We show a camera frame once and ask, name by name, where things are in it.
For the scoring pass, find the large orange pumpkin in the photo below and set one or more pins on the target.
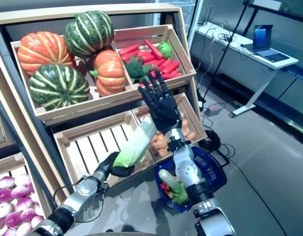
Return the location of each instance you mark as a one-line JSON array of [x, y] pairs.
[[42, 52]]

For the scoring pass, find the light green leafy vegetable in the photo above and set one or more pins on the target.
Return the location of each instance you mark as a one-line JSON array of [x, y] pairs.
[[165, 49]]

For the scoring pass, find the black metal rack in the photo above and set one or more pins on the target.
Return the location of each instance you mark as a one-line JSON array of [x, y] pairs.
[[298, 14]]

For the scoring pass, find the dark green broccoli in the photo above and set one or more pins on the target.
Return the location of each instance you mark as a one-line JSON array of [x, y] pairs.
[[134, 67]]

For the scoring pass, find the white office desk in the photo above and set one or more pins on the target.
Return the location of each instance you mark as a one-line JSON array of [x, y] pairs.
[[239, 62]]

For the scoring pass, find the wooden potato crate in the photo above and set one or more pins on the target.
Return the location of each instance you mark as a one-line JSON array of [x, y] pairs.
[[193, 115]]

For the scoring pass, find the small orange pumpkin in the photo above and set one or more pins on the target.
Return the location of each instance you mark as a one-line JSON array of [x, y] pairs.
[[109, 73]]

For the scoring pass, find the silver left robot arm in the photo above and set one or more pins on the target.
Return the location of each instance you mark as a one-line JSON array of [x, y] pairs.
[[90, 186]]

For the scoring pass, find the green white napa cabbage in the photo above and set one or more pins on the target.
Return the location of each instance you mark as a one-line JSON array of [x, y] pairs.
[[136, 145], [166, 176], [179, 193]]

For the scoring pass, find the red orange carrot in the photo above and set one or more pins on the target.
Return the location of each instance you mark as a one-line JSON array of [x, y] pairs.
[[153, 49], [129, 50], [147, 58], [171, 75], [171, 67], [162, 67], [131, 57]]

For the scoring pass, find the white flat box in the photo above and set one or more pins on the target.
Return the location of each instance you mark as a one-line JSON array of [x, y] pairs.
[[266, 4]]

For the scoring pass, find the black tripod stand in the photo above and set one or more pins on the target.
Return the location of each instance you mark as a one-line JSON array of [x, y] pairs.
[[213, 73]]

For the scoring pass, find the red radish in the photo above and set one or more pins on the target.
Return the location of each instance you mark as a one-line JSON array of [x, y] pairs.
[[164, 186]]

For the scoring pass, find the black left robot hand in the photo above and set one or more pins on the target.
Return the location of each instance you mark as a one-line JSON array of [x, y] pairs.
[[121, 171]]

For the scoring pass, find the wooden vegetable display shelf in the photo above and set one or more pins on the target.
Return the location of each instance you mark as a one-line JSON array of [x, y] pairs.
[[92, 10]]

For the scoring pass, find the open grey laptop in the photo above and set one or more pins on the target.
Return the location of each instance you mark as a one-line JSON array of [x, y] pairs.
[[260, 37]]

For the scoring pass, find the black router with antennas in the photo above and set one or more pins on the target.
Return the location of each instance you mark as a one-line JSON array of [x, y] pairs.
[[202, 23]]

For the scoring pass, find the wooden onion crate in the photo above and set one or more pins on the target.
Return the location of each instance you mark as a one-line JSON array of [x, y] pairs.
[[8, 161]]

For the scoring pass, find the blue plastic shopping basket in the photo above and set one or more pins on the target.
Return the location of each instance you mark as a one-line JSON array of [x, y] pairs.
[[212, 172]]

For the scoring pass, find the large slatted wooden crate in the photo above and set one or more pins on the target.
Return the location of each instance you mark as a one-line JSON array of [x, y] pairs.
[[92, 126]]

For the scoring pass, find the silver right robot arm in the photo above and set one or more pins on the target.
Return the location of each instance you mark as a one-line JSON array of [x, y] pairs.
[[188, 172]]

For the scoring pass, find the grey power strip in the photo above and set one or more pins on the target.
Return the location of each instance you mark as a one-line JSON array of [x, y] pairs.
[[213, 109]]

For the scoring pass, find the wooden pumpkin crate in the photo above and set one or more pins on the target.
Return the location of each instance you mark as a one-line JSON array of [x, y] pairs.
[[75, 109]]

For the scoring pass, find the tan potato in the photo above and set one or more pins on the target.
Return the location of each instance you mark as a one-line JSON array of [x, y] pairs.
[[163, 152], [185, 124], [190, 135], [158, 141]]

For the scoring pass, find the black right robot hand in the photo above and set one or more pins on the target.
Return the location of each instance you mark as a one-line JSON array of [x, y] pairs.
[[163, 110]]

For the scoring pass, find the wooden carrot crate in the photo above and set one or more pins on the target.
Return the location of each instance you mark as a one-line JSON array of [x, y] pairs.
[[175, 81]]

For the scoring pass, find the green striped pumpkin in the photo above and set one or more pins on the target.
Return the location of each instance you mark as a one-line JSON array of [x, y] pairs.
[[88, 33], [58, 86]]

